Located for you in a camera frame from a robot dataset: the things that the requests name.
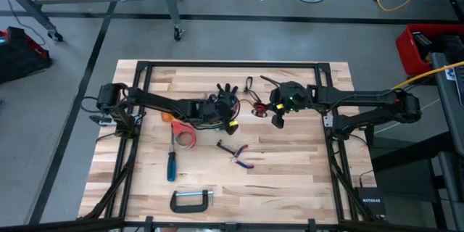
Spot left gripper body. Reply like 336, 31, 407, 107
197, 93, 240, 136

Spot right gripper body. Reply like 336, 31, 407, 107
268, 80, 317, 130

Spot thin black cord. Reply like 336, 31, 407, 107
243, 76, 262, 104

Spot red packing tape dispenser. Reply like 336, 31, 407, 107
170, 120, 198, 151

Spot blue-handled screwdriver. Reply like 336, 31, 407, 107
166, 125, 178, 183

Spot black work glove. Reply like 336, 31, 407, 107
216, 83, 240, 98

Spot black hex key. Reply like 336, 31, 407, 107
216, 140, 237, 155

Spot red and blue pliers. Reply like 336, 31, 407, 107
230, 144, 255, 170

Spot black C-clamp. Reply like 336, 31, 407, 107
169, 189, 215, 214

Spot red plastic bin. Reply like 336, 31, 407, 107
395, 23, 464, 78

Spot grey device in bin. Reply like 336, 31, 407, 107
412, 31, 434, 47

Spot grey desk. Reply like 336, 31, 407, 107
429, 52, 464, 232

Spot black and red toolbox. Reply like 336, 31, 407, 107
0, 25, 54, 85

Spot black Netgear network switch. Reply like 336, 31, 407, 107
354, 187, 387, 220

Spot white floor cable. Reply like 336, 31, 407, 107
374, 97, 442, 135

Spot yellow cable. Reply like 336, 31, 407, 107
391, 61, 464, 91

